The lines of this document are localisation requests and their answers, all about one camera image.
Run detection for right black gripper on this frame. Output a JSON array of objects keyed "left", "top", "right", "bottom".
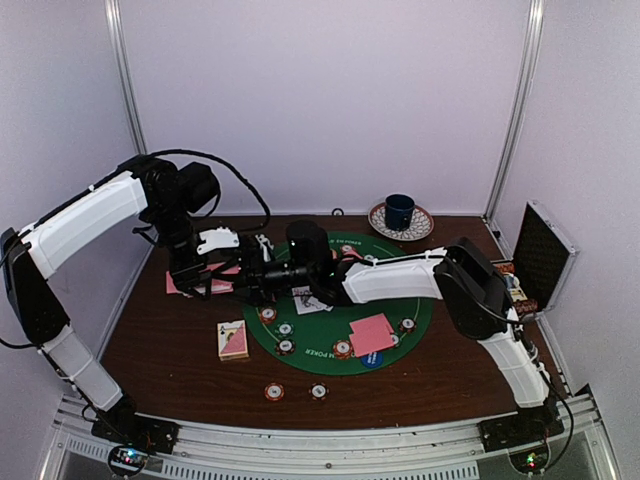
[{"left": 214, "top": 248, "right": 316, "bottom": 305}]

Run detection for dealt red card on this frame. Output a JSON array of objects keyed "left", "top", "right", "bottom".
[
  {"left": 350, "top": 313, "right": 394, "bottom": 334},
  {"left": 165, "top": 271, "right": 180, "bottom": 295}
]

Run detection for red backed card deck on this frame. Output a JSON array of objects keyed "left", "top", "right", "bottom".
[{"left": 206, "top": 262, "right": 240, "bottom": 295}]

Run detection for green chips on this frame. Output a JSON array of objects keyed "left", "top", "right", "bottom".
[{"left": 276, "top": 322, "right": 294, "bottom": 337}]

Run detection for queen of hearts card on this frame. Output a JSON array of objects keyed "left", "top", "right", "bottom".
[{"left": 292, "top": 286, "right": 323, "bottom": 315}]

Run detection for dark chips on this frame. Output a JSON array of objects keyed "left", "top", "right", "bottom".
[
  {"left": 398, "top": 318, "right": 417, "bottom": 334},
  {"left": 275, "top": 339, "right": 296, "bottom": 356}
]

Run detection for orange poker chip stack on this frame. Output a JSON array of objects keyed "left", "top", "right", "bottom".
[{"left": 264, "top": 382, "right": 285, "bottom": 401}]

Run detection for dark red poker chip stack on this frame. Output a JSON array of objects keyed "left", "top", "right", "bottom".
[{"left": 309, "top": 382, "right": 329, "bottom": 401}]

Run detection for blue small blind button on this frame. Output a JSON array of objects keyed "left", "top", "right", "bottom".
[{"left": 360, "top": 352, "right": 384, "bottom": 369}]

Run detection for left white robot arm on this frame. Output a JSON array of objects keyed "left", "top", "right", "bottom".
[{"left": 1, "top": 156, "right": 220, "bottom": 444}]

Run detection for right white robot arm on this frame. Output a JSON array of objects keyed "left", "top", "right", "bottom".
[{"left": 235, "top": 220, "right": 556, "bottom": 442}]

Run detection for round green poker mat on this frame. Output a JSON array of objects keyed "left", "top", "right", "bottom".
[{"left": 243, "top": 242, "right": 434, "bottom": 376}]

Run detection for dark blue mug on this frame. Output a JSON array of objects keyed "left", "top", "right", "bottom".
[{"left": 384, "top": 193, "right": 415, "bottom": 231}]

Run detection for patterned ceramic saucer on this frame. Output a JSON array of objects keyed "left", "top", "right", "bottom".
[{"left": 367, "top": 203, "right": 434, "bottom": 242}]

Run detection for aluminium poker chip case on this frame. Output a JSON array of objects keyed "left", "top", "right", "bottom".
[{"left": 493, "top": 200, "right": 579, "bottom": 322}]

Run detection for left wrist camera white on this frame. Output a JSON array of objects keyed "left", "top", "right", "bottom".
[{"left": 196, "top": 227, "right": 240, "bottom": 255}]

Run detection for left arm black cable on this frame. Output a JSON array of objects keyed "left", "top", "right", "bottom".
[{"left": 144, "top": 148, "right": 273, "bottom": 234}]

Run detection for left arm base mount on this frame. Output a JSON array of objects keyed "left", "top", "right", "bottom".
[{"left": 91, "top": 415, "right": 180, "bottom": 454}]

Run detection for front aluminium rail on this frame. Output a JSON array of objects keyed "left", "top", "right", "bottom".
[{"left": 35, "top": 395, "right": 622, "bottom": 479}]

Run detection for left aluminium frame post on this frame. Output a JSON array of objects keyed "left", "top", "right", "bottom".
[{"left": 104, "top": 0, "right": 160, "bottom": 173}]

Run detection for aluminium frame post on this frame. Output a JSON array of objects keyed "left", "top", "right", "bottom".
[
  {"left": 484, "top": 0, "right": 546, "bottom": 225},
  {"left": 104, "top": 0, "right": 160, "bottom": 173}
]

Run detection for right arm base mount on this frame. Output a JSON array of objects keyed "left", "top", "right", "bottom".
[{"left": 478, "top": 415, "right": 565, "bottom": 453}]

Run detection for right aluminium frame post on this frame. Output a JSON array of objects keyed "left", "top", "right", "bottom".
[{"left": 484, "top": 0, "right": 546, "bottom": 225}]

